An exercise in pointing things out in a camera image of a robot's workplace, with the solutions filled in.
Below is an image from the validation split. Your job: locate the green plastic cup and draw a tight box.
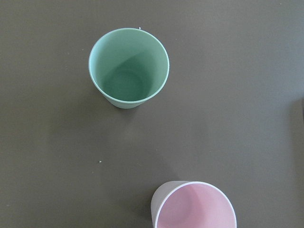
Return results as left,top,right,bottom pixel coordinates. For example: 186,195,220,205
88,28,170,109

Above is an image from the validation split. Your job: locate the pink plastic cup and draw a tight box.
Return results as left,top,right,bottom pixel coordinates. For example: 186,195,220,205
151,181,237,228

